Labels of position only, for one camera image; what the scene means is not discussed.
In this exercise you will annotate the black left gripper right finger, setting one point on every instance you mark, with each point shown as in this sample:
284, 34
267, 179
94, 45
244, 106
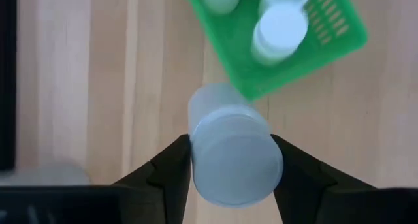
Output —
300, 178

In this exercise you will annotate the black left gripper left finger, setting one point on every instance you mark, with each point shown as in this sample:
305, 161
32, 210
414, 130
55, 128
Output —
166, 175

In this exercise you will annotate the green plastic basket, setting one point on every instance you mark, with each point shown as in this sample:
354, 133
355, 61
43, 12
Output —
235, 54

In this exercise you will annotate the black aluminium table frame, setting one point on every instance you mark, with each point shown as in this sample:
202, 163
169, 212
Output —
7, 80

